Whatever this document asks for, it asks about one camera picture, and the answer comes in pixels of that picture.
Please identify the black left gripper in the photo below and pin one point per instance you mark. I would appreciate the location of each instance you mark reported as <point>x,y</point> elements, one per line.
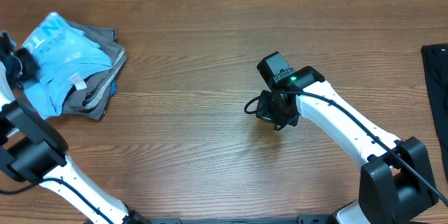
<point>32,64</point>

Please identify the grey folded garment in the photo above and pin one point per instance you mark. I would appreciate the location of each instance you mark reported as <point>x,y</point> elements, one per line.
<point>91,102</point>

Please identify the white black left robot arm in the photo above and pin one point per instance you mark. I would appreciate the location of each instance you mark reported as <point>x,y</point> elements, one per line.
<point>41,156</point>

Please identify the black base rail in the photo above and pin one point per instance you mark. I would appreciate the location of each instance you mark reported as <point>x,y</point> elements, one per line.
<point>224,220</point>

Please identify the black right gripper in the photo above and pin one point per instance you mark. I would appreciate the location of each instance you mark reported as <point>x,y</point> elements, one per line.
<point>265,115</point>

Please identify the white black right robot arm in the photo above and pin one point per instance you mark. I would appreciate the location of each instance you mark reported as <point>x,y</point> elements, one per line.
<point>396,178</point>

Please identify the black garment pile at right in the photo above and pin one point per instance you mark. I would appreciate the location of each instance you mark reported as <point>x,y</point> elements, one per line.
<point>435,68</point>

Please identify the light blue t-shirt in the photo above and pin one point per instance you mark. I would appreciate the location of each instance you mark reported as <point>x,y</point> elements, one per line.
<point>66,58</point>

